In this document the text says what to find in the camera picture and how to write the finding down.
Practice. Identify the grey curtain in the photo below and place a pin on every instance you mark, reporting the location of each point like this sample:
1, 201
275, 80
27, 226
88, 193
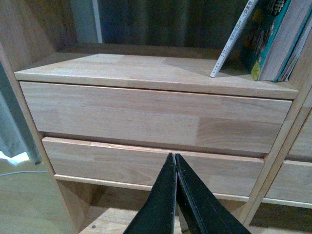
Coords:
15, 136

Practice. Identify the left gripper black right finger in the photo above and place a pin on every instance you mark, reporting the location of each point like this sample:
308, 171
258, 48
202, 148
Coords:
203, 213

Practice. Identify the thin leaning books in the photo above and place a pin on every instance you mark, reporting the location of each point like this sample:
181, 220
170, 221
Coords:
285, 75

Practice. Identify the red spine whale book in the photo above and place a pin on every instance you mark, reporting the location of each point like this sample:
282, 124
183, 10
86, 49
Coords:
240, 24

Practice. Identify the right lower wooden drawer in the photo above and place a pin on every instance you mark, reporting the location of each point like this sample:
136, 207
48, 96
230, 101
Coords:
292, 185

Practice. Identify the teal cover book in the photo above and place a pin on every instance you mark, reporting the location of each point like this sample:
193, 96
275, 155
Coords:
275, 29

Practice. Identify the wooden bookshelf unit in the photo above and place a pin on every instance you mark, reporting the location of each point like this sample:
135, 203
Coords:
38, 43

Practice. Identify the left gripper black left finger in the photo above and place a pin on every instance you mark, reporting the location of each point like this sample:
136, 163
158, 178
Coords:
157, 215

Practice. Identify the upper wooden drawer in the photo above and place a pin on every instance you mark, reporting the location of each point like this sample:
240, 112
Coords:
181, 120

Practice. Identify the wooden drawer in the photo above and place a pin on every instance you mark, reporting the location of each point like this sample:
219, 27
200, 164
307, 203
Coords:
139, 166
292, 185
181, 120

